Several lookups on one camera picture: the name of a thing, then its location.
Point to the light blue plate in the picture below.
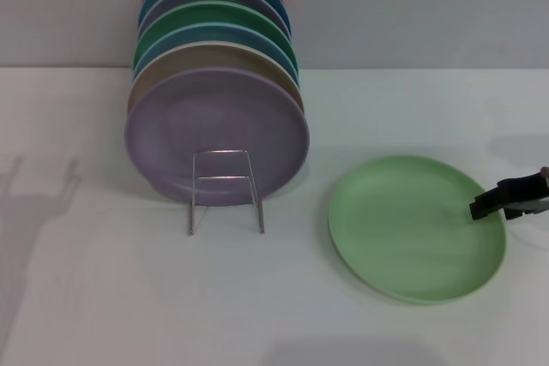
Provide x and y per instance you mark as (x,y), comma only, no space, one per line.
(206,34)

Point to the dark green plate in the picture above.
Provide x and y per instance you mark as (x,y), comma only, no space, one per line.
(206,12)

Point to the lavender plate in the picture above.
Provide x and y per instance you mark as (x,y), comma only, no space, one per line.
(193,126)

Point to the light green plate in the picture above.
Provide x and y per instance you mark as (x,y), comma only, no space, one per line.
(407,229)

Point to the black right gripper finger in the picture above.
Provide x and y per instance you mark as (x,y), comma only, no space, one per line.
(525,211)
(510,192)

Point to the beige plate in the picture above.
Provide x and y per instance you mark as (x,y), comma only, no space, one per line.
(193,59)

